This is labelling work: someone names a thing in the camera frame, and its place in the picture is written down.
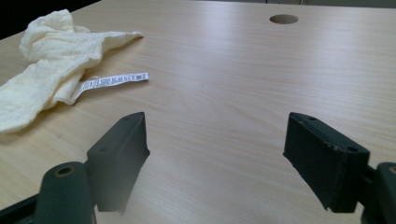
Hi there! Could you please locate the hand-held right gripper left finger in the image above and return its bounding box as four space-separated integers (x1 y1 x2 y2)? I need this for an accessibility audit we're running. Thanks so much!
85 111 151 215

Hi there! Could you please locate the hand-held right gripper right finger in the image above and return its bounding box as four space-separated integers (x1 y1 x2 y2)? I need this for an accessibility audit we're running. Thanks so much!
282 111 372 214

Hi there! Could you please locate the cream cloth with white label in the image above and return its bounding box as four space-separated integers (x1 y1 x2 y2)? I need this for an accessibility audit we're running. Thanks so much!
0 8 149 134

